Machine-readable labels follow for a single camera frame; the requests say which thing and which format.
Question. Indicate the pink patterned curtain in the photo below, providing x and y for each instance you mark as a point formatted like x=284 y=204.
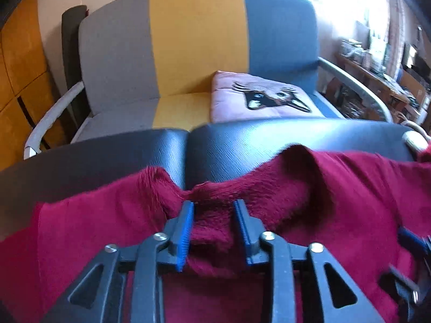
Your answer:
x=395 y=23

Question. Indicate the black board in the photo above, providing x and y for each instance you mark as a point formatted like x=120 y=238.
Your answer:
x=70 y=40

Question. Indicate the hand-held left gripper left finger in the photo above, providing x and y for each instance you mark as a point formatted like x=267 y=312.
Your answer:
x=185 y=235

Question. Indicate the cluttered wooden desk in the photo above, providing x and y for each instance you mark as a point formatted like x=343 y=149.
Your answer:
x=380 y=80

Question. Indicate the wooden wardrobe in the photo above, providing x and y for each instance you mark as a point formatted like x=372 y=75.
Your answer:
x=20 y=57

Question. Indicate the maroon fleece cloth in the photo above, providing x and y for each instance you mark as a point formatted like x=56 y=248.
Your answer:
x=336 y=191

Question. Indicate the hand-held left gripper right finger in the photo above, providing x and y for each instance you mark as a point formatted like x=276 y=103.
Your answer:
x=245 y=232

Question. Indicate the pink cat-print cushion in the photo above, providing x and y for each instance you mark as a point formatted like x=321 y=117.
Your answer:
x=229 y=97

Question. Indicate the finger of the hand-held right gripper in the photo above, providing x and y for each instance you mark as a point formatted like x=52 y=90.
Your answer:
x=412 y=240

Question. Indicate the grey yellow blue armchair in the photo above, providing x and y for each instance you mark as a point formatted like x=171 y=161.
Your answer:
x=195 y=40

